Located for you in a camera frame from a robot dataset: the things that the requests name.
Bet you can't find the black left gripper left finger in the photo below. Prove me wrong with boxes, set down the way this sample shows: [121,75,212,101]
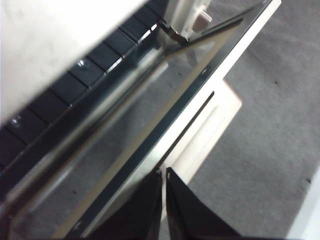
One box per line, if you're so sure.
[87,168,163,240]

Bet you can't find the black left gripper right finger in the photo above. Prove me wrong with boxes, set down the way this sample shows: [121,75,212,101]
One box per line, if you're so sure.
[165,166,241,240]

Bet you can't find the glass oven door with handle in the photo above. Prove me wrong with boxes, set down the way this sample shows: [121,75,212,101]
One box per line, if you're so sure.
[4,0,283,240]

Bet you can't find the metal wire oven rack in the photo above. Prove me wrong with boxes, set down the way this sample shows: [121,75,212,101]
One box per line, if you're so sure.
[0,4,173,176]

